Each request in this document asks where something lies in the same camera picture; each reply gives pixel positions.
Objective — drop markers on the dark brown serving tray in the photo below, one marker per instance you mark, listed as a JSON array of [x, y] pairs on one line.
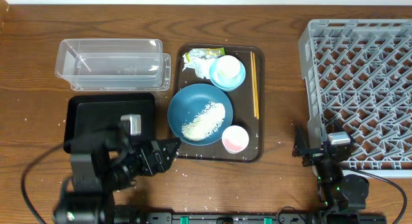
[[241, 100]]

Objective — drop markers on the crumpled white green wrapper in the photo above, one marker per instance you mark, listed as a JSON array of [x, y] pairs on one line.
[[201, 59]]

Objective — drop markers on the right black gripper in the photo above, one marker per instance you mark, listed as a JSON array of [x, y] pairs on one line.
[[313, 154]]

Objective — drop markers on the grey dishwasher rack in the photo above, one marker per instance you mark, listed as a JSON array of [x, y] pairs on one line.
[[358, 75]]

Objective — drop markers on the cream white cup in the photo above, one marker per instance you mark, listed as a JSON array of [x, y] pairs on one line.
[[228, 66]]

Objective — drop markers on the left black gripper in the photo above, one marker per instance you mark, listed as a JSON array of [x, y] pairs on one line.
[[158, 148]]

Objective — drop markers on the light blue small bowl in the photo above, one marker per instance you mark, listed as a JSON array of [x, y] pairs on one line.
[[226, 84]]

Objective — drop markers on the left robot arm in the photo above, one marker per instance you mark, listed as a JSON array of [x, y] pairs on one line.
[[106, 161]]

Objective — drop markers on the pink plastic cup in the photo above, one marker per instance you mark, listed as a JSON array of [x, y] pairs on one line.
[[235, 139]]

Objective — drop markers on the dark blue plate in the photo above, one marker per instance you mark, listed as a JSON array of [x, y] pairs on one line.
[[190, 102]]

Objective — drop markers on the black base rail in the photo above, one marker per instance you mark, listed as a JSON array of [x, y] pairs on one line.
[[281, 218]]

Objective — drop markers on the clear plastic bin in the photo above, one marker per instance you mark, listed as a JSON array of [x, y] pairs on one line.
[[114, 64]]

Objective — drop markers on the black plastic bin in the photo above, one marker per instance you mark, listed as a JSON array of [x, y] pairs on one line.
[[87, 113]]

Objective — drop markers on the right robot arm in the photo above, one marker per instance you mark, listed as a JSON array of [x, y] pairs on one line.
[[344, 195]]

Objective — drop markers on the pile of white rice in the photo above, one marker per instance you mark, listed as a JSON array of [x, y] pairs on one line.
[[205, 123]]

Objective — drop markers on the wooden chopstick right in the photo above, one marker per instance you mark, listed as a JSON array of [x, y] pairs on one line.
[[256, 91]]

